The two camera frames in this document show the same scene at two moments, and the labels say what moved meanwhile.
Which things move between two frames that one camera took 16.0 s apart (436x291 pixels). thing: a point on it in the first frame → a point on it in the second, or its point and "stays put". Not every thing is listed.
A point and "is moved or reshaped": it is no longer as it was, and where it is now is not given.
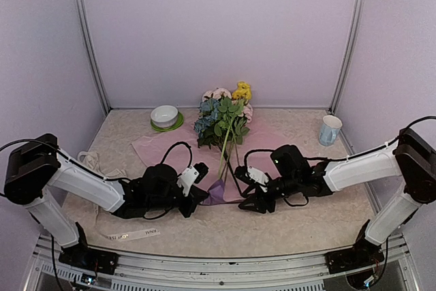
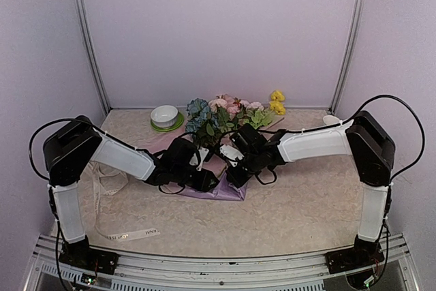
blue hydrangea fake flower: [208, 114] is moved or reshaped
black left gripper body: [185, 209] → [200, 185]
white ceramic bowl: [163, 116] stays put
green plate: [179, 122] stays put
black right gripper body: [269, 203] → [242, 178]
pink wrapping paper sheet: [222, 163] is moved or reshaped
